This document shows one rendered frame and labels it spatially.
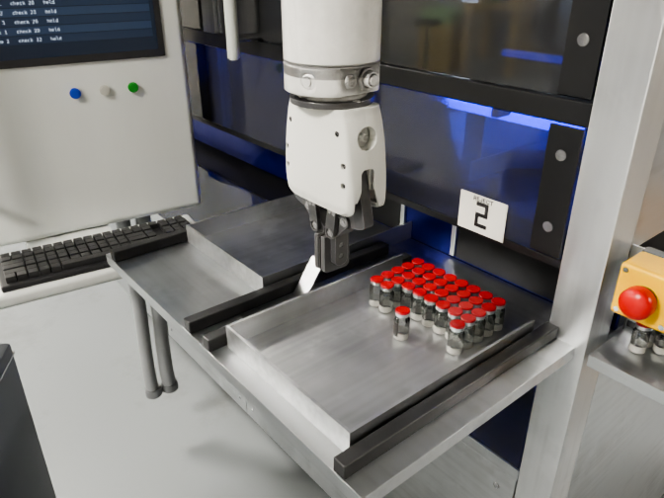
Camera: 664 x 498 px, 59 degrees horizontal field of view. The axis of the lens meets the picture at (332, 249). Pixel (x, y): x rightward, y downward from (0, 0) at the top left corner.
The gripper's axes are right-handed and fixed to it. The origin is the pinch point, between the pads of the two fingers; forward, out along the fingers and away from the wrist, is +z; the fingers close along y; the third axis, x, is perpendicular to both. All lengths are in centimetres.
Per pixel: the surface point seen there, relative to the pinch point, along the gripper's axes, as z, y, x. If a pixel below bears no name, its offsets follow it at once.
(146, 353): 75, 98, -12
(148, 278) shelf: 22, 46, 3
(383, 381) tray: 22.1, 0.6, -9.0
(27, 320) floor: 110, 199, 2
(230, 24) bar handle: -15, 65, -28
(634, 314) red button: 11.7, -18.4, -31.4
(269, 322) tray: 20.9, 19.6, -4.3
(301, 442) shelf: 22.4, -0.8, 5.1
